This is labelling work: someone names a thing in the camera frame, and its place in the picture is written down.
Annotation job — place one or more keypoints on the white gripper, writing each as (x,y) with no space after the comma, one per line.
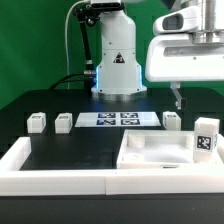
(174,58)

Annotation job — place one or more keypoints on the white square table top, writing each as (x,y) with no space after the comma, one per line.
(147,149)

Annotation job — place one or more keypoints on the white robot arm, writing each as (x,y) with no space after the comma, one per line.
(119,76)

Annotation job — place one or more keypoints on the white sheet with markers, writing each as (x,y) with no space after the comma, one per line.
(117,119)

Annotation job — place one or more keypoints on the white U-shaped obstacle fence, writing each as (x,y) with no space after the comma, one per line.
(199,178)

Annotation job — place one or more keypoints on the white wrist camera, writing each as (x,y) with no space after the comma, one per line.
(186,20)

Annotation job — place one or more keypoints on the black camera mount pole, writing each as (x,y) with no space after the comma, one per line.
(88,15)

